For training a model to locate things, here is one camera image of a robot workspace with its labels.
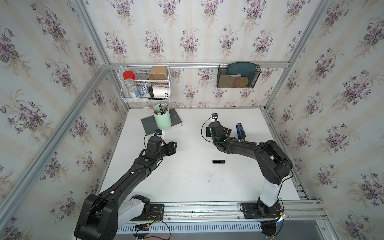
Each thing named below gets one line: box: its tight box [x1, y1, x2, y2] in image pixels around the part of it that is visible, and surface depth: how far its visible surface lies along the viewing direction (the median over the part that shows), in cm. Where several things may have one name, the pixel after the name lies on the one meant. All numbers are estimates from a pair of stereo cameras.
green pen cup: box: [151, 102, 172, 131], surface depth 99 cm
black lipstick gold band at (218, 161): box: [212, 160, 226, 164], surface depth 91 cm
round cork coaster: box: [233, 77, 249, 88], surface depth 100 cm
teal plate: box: [226, 61, 257, 87], surface depth 94 cm
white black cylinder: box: [148, 85, 169, 98], surface depth 95 cm
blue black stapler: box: [236, 122, 246, 142], surface depth 103 cm
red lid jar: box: [123, 70, 136, 80], surface depth 94 cm
